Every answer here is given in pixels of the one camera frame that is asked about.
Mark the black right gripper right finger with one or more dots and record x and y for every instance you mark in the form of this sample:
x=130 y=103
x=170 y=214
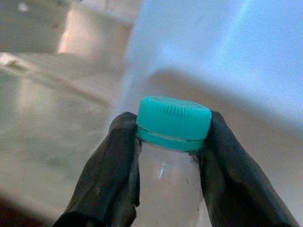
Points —
x=236 y=184

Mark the clear bottle teal cap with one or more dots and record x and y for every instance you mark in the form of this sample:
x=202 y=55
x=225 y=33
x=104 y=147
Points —
x=172 y=123

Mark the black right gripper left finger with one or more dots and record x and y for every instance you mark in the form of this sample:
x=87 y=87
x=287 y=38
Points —
x=106 y=170

